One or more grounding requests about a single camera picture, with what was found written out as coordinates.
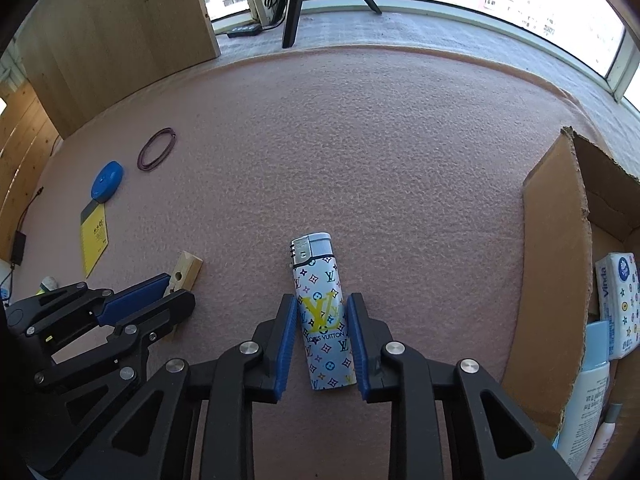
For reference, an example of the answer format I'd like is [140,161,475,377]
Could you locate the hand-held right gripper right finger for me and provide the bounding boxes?
[347,293,579,480]

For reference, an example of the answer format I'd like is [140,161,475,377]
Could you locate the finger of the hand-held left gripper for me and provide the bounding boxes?
[32,289,197,394]
[5,273,172,356]

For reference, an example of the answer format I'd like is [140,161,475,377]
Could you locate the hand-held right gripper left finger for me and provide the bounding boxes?
[62,293,298,480]

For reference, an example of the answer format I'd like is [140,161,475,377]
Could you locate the patterned white lighter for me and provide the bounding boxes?
[289,232,357,391]

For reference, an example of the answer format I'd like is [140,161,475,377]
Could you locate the small wooden block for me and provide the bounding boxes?
[164,251,204,295]

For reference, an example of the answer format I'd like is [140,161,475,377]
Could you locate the cardboard box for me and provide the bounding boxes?
[501,126,640,441]

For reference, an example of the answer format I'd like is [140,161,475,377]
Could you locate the small white bottle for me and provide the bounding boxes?
[575,402,624,480]

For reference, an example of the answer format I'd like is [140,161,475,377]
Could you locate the printed tissue pack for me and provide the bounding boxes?
[594,252,640,361]

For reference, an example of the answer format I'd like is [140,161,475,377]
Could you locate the yellow card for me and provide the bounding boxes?
[80,200,110,279]

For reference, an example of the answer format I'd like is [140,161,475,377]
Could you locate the blue round case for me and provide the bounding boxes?
[90,161,125,205]

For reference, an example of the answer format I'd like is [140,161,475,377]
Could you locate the brown hair bands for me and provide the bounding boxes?
[137,127,177,173]

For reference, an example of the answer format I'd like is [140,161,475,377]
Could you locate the wooden slat panel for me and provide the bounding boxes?
[0,77,62,271]

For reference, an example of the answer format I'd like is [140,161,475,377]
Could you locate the pink blanket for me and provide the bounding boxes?
[10,45,601,480]

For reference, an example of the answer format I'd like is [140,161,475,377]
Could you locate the white lotion bottle blue cap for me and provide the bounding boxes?
[552,320,612,476]

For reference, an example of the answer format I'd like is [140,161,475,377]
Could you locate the light wooden board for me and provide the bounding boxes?
[15,0,221,140]

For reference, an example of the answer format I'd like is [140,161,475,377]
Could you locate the checked grey cloth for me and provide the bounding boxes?
[215,7,640,171]

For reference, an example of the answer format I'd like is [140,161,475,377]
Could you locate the white window frame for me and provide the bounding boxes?
[190,0,640,106]

